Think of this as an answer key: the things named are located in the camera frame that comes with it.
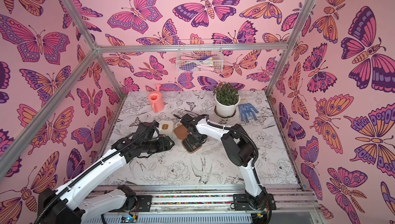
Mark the plant saucer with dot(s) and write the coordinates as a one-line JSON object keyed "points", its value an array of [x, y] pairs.
{"points": [[225, 116]]}

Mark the white potted green plant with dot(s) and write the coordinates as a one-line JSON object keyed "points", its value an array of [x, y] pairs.
{"points": [[227, 98]]}

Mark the cream clipper case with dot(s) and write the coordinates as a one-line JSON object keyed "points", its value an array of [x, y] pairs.
{"points": [[165, 127]]}

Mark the dark brown clipper case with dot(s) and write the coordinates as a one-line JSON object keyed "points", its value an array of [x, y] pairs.
{"points": [[182, 134]]}

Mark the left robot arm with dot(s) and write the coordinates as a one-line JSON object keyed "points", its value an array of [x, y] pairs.
{"points": [[66, 203]]}

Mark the white wire wall basket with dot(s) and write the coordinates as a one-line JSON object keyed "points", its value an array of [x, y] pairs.
{"points": [[200, 56]]}

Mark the blue gardening glove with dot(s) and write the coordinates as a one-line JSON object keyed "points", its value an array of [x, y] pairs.
{"points": [[247, 111]]}

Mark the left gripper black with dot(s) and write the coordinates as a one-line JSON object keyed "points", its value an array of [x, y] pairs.
{"points": [[163, 146]]}

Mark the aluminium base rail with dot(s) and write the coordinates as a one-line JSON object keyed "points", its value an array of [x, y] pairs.
{"points": [[199, 199]]}

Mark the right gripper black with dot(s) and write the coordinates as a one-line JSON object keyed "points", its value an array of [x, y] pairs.
{"points": [[192, 140]]}

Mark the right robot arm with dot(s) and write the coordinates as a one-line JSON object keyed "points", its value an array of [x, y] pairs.
{"points": [[240, 150]]}

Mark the pink watering can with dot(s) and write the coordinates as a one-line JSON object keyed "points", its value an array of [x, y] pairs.
{"points": [[156, 100]]}

